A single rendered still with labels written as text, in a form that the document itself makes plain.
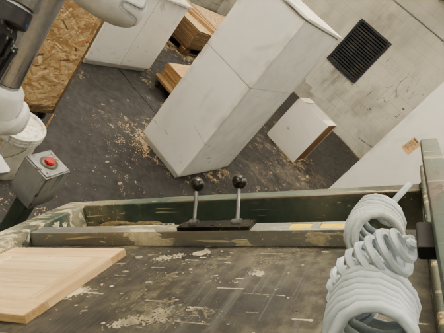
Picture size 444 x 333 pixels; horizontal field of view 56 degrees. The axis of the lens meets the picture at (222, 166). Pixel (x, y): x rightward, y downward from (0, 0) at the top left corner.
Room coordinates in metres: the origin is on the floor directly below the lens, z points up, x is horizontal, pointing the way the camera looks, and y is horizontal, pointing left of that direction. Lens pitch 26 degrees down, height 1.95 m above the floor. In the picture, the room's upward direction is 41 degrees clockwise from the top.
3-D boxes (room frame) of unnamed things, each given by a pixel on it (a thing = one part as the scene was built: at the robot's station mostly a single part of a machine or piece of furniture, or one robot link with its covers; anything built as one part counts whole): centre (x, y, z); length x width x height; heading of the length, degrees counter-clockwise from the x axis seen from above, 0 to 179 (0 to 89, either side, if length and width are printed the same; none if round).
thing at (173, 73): (4.66, 0.97, 0.15); 0.61 x 0.52 x 0.31; 161
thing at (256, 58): (3.66, 0.36, 0.88); 0.90 x 0.60 x 1.75; 161
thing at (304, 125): (5.95, -0.53, 0.36); 0.58 x 0.45 x 0.72; 71
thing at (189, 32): (7.32, 1.65, 0.23); 2.45 x 1.03 x 0.45; 161
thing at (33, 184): (1.18, 0.48, 0.84); 0.12 x 0.12 x 0.18; 81
